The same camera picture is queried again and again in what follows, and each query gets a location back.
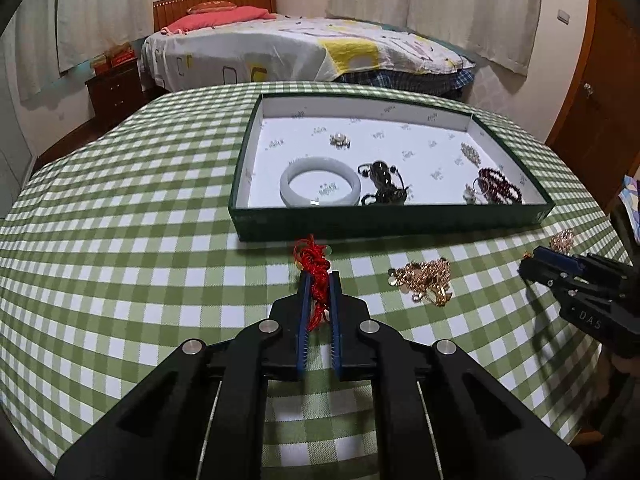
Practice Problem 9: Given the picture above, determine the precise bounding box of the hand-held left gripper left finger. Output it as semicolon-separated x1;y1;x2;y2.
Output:
55;271;313;480

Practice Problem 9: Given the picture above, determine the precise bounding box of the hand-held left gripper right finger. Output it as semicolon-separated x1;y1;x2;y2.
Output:
327;270;586;480

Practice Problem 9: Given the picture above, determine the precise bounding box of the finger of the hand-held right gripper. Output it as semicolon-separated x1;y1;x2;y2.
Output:
517;257;615;307
532;246;631;281

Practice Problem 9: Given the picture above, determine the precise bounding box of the small gold chain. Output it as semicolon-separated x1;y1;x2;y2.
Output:
550;228;576;253

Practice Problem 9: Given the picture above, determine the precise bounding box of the red cord bracelet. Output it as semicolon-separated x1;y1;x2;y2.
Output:
292;234;333;332

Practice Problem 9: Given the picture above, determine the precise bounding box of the shallow green box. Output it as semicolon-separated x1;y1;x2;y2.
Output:
228;92;556;243

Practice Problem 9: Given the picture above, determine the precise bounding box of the dark red bead bracelet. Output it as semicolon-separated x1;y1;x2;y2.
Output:
475;167;523;206

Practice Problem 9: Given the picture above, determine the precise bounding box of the pale jade bangle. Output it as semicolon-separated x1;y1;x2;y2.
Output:
279;157;362;208

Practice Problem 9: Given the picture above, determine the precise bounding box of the black cord bead necklace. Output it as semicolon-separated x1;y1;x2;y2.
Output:
357;160;413;207

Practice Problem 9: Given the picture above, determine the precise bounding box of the pile of folded clothes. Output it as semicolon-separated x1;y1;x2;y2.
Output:
619;175;640;241

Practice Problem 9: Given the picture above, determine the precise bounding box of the brown wooden door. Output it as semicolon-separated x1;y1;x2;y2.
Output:
545;0;640;211

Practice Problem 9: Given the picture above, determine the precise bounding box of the green checkered tablecloth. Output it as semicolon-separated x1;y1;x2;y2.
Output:
0;81;626;476

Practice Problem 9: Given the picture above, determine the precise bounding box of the blue plaid bedsheet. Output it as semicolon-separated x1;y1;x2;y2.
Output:
332;67;476;96

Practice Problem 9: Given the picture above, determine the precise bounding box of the patterned white bedspread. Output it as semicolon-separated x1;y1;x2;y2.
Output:
140;7;476;93

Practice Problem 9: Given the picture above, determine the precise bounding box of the dark wooden nightstand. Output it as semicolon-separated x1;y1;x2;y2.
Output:
85;60;146;131

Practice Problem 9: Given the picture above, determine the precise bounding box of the pink pillow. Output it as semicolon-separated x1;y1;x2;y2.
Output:
165;6;278;36

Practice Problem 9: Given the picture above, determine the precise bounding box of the red cushion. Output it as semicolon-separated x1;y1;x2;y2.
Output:
187;1;237;14

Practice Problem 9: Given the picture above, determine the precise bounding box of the gold chain bracelet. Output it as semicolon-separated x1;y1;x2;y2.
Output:
387;257;453;307

